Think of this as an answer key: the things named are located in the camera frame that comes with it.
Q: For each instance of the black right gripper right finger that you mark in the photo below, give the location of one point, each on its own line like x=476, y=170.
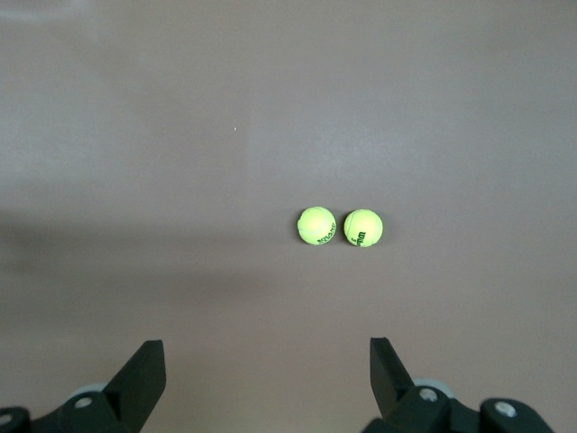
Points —
x=405, y=406

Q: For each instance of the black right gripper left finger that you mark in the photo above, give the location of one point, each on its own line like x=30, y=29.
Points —
x=112, y=406

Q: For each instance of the yellow Wilson tennis ball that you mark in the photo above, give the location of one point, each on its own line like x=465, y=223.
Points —
x=364, y=225
x=315, y=225

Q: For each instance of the brown table mat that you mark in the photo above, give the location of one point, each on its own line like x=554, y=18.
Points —
x=180, y=135

